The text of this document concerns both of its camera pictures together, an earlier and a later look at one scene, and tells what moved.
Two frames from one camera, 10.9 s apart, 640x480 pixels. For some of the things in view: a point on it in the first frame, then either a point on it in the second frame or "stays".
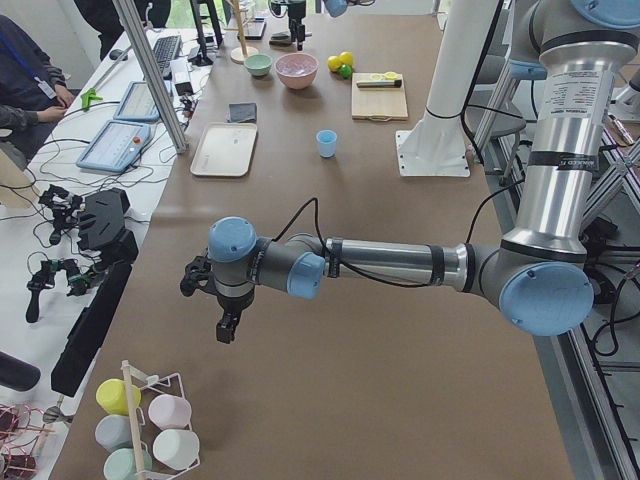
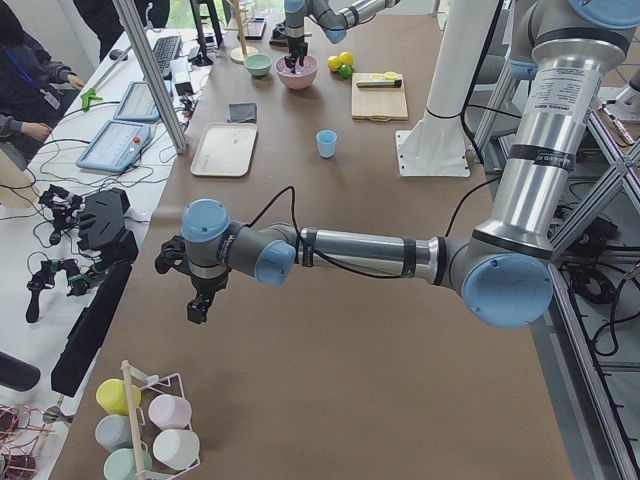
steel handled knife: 379,84 stays
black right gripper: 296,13 → 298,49
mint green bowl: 258,65 stays
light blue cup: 327,139 stays
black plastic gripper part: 102,226 stays
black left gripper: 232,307 → 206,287
